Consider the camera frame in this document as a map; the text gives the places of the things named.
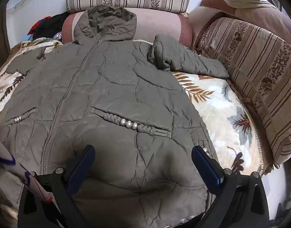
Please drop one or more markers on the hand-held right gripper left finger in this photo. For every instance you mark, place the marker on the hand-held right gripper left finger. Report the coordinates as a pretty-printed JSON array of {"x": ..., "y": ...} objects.
[{"x": 81, "y": 168}]

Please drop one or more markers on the pile of dark clothes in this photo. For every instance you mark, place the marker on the pile of dark clothes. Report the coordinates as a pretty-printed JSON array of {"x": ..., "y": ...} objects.
[{"x": 53, "y": 23}]

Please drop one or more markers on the olive quilted hooded jacket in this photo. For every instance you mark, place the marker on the olive quilted hooded jacket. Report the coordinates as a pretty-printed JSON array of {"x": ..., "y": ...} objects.
[{"x": 112, "y": 87}]

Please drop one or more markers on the leaf print blanket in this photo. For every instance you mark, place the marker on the leaf print blanket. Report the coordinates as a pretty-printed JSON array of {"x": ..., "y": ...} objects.
[{"x": 219, "y": 114}]

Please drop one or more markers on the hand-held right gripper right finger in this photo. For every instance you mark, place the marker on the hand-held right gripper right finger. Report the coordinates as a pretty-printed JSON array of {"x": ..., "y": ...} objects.
[{"x": 207, "y": 171}]

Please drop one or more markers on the pink sofa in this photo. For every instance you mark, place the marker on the pink sofa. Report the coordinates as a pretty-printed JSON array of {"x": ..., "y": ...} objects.
[{"x": 159, "y": 26}]

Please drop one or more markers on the white tube with blue marks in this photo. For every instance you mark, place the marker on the white tube with blue marks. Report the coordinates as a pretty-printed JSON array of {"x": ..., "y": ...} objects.
[{"x": 5, "y": 154}]

